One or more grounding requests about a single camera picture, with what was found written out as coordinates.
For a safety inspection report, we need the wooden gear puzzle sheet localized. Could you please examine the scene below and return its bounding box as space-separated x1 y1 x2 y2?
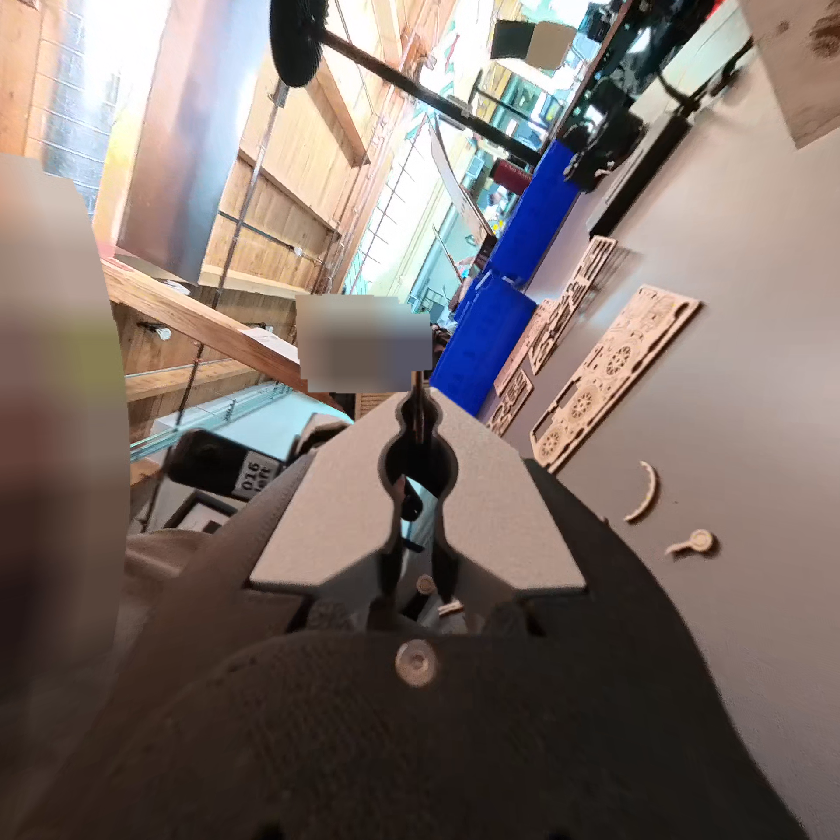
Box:
530 283 703 475

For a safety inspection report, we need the open instruction booklet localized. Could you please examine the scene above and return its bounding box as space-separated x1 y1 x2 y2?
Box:
742 0 840 148

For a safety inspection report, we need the tilted white board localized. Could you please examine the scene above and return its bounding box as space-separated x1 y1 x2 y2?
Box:
427 112 496 237

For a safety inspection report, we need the wooden arc piece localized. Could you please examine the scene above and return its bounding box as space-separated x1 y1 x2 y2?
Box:
623 461 659 524

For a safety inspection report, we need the wooden cut-out puzzle sheet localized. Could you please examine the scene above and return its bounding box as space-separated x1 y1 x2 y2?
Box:
528 235 619 376

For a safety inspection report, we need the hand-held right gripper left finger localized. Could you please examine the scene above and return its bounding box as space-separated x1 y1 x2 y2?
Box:
248 387 421 599

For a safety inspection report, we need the flat black box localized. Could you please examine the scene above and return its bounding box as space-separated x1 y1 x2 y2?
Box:
587 112 690 237

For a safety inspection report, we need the small wooden cut-out sheet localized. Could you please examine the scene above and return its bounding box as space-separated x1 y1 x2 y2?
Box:
492 367 536 439

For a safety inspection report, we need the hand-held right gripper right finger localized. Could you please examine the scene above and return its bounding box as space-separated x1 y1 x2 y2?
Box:
420 386 587 603

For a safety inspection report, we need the thin wooden stick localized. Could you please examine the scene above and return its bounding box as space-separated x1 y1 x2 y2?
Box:
410 371 427 460

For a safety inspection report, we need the black cable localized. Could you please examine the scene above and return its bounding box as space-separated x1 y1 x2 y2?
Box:
653 36 756 116

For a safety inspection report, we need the blue storage bin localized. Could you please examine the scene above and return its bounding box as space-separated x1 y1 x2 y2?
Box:
489 138 585 290
430 279 538 417

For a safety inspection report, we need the wooden round-head key piece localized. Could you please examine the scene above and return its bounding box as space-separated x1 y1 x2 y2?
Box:
665 528 718 557

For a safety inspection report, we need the black pole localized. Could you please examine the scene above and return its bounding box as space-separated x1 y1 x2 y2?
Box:
269 0 546 168

